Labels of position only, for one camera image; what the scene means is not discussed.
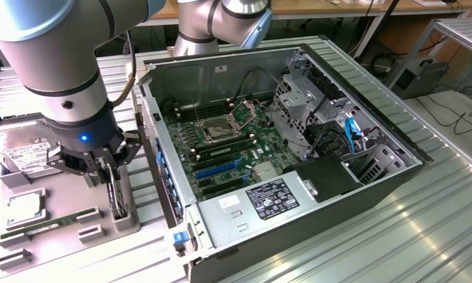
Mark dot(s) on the blue case latch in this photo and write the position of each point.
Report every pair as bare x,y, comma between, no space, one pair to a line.
179,238

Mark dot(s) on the metal frame table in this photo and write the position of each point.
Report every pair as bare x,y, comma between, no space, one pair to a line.
456,32

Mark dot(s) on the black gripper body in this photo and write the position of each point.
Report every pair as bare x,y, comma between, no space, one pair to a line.
84,129

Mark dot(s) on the silver CPU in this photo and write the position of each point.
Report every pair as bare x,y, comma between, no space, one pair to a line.
24,208

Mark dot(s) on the open black PC case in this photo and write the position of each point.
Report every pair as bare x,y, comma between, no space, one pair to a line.
337,206

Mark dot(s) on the hard disk with blue carrier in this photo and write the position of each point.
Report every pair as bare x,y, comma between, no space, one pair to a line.
14,147

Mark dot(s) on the black graphics card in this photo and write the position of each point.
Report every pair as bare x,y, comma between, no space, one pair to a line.
116,196

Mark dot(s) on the metal socket cover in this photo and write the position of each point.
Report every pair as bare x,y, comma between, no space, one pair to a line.
244,113

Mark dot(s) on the green motherboard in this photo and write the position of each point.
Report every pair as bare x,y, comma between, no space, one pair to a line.
255,147

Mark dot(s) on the black air duct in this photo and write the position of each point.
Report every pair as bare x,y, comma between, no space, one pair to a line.
323,177

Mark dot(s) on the grey power supply unit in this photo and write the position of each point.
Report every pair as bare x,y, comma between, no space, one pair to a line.
236,215

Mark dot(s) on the silver chipset heat sink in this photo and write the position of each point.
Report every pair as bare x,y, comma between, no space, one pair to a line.
265,171

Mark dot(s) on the wooden desk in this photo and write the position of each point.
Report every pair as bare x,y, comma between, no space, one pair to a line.
337,9

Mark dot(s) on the CPU socket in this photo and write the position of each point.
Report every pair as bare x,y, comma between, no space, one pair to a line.
216,129

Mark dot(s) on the grey parts rack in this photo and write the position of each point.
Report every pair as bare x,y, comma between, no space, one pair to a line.
63,200

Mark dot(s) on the dark installed RAM stick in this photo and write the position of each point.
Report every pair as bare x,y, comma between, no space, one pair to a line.
225,148

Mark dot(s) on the metal disk bay cage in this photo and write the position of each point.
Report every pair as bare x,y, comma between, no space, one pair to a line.
299,100

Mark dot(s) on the green RAM stick with label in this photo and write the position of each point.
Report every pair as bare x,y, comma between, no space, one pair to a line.
51,225

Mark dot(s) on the black box on floor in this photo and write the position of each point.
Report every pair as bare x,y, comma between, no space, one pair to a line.
420,78

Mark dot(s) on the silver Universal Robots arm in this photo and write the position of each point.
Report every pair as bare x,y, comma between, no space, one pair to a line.
55,59

